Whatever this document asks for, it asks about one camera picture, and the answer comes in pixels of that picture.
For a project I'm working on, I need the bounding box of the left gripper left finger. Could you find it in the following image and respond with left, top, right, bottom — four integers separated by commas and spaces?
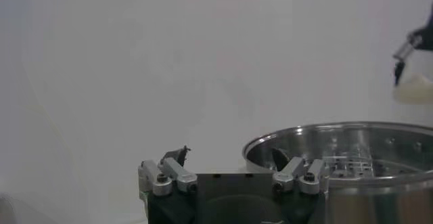
137, 145, 199, 198

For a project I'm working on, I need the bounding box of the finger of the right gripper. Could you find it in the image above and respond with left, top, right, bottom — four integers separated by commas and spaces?
392, 32, 424, 87

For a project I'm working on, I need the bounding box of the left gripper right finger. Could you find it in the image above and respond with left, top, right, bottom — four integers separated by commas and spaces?
270, 147, 331, 196

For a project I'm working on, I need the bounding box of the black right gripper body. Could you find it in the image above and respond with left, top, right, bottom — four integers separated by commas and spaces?
421, 0, 433, 51

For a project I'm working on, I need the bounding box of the stainless steel steamer basket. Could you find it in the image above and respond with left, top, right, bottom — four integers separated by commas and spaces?
242, 120, 433, 224

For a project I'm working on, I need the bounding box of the white steamed baozi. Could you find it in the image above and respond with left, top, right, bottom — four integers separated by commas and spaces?
392, 72, 433, 105

